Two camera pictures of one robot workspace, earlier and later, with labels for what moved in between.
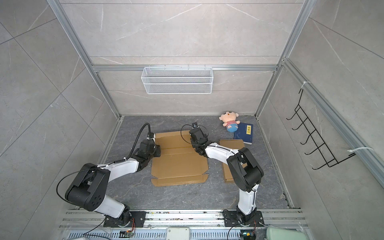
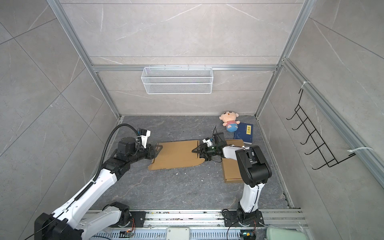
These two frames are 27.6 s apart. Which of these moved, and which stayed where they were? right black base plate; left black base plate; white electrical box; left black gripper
Moved: left black gripper
Stayed: left black base plate; right black base plate; white electrical box
